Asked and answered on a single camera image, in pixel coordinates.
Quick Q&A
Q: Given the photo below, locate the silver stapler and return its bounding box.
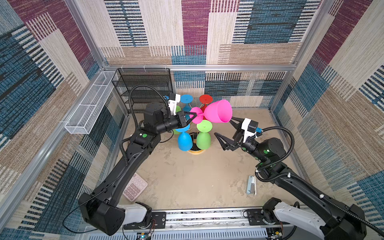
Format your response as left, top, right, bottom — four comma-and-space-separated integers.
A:
246, 176, 257, 196

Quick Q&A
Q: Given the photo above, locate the blue wine glass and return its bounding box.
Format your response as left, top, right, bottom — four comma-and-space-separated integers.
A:
175, 125, 193, 152
181, 95, 194, 112

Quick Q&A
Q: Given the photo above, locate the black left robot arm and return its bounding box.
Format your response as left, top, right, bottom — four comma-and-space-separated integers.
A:
77, 96, 198, 236

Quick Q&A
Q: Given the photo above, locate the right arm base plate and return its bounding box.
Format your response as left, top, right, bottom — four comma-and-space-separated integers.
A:
243, 208, 289, 226

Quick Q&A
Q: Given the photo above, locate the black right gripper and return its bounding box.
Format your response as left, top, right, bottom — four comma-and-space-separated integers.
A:
214, 115, 266, 162

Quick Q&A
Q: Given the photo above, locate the green back wine glass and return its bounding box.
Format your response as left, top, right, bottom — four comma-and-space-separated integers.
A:
173, 106, 182, 135

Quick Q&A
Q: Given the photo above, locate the black wire shelf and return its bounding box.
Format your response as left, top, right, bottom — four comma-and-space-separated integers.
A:
112, 68, 174, 113

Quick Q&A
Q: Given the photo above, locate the green front wine glass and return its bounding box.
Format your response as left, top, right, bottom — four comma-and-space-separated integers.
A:
197, 120, 213, 150

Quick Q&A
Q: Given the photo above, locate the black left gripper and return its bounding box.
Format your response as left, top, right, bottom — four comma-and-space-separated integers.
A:
154, 112, 196, 137

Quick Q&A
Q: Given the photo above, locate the white mesh wall basket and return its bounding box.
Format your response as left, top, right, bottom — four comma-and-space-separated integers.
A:
65, 71, 115, 135

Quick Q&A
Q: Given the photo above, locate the red wine glass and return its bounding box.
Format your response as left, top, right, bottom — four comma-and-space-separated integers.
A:
199, 94, 213, 112

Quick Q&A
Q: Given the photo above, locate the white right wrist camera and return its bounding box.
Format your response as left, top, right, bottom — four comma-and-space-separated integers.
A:
241, 118, 263, 143

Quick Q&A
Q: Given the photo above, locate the green wine glass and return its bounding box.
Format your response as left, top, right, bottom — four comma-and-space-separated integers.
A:
197, 120, 213, 150
173, 106, 182, 135

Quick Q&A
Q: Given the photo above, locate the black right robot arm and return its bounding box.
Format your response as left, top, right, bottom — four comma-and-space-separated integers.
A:
215, 117, 384, 240

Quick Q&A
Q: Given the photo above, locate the blue back wine glass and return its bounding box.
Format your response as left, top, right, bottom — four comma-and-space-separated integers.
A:
181, 95, 194, 112

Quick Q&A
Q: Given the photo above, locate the pink wine glass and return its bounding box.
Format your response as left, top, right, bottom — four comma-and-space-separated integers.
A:
191, 100, 233, 124

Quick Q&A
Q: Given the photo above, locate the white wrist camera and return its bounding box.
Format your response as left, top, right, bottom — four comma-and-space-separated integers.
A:
165, 93, 181, 116
241, 118, 263, 143

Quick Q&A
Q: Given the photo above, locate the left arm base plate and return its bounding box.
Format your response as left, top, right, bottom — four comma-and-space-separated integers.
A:
123, 212, 167, 230

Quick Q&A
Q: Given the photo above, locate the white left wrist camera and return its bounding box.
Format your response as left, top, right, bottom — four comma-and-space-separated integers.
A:
165, 93, 181, 116

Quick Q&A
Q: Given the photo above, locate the blue front wine glass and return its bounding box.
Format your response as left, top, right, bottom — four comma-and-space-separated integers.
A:
175, 125, 193, 152

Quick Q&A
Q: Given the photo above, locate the aluminium mounting rail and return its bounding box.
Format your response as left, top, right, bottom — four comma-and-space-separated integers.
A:
80, 202, 326, 240

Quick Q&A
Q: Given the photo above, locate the gold wine glass rack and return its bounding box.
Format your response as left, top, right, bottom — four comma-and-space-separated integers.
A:
187, 104, 211, 156

